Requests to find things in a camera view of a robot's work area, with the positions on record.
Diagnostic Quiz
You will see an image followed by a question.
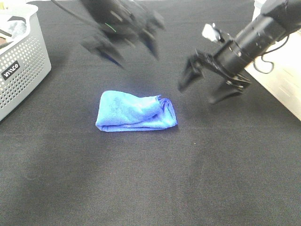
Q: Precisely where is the grey perforated plastic basket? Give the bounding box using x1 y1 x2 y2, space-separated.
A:
0 4 51 119

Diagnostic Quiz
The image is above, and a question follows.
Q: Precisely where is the grey cloth in basket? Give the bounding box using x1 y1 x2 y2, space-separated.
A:
2 20 27 39

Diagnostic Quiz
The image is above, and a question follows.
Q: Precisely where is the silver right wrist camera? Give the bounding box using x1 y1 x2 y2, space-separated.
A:
201 23 224 43

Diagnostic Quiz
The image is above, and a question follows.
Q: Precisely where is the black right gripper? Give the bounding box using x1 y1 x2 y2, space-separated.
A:
178 49 251 104

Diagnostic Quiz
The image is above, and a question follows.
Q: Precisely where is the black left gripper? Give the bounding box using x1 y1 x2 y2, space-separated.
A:
81 0 166 68

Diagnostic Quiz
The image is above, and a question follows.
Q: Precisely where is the blue microfibre towel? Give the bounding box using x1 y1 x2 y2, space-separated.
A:
95 90 177 132

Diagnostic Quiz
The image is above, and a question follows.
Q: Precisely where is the white plastic storage crate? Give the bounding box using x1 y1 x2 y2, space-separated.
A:
244 0 301 122

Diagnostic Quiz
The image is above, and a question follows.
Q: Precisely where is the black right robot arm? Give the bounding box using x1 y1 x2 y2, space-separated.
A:
178 0 301 104

